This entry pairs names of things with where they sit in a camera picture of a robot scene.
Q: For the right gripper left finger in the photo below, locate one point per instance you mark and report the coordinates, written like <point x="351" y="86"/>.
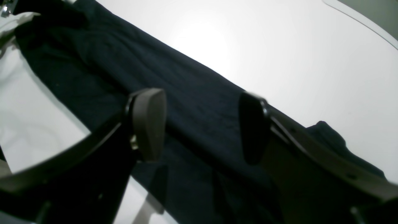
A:
<point x="85" y="184"/>

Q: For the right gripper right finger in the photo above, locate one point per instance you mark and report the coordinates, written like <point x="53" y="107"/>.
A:
<point x="314" y="184"/>

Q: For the black T-shirt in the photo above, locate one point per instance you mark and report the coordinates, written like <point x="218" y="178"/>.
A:
<point x="90" y="59"/>

